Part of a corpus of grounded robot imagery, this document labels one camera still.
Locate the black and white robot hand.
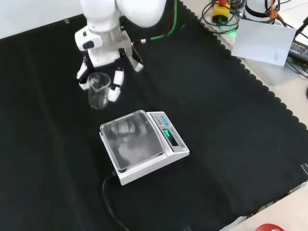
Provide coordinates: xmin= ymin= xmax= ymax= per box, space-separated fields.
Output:
xmin=74 ymin=25 xmax=145 ymax=103

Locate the clear glass beaker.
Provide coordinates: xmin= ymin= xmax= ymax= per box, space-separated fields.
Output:
xmin=87 ymin=72 xmax=111 ymax=110

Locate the white electronic balance steel pan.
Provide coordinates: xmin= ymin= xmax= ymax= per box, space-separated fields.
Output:
xmin=99 ymin=109 xmax=190 ymax=186

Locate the black bench cloth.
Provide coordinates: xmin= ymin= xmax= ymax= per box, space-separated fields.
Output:
xmin=0 ymin=0 xmax=308 ymax=231

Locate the yellow stop button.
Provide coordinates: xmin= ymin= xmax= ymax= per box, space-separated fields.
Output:
xmin=211 ymin=0 xmax=231 ymax=22

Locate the pale board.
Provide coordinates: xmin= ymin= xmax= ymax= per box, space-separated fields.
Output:
xmin=231 ymin=19 xmax=297 ymax=66

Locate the black power adapter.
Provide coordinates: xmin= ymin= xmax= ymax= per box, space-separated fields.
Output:
xmin=288 ymin=39 xmax=308 ymax=60

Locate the red round object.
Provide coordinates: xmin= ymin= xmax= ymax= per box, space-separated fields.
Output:
xmin=254 ymin=223 xmax=286 ymax=231

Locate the red cable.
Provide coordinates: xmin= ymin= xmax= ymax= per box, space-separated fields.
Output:
xmin=161 ymin=6 xmax=174 ymax=37

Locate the green cable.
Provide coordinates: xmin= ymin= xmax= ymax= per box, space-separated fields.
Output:
xmin=141 ymin=0 xmax=178 ymax=43

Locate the black balance power cable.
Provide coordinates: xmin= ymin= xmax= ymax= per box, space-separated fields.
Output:
xmin=102 ymin=170 xmax=133 ymax=231

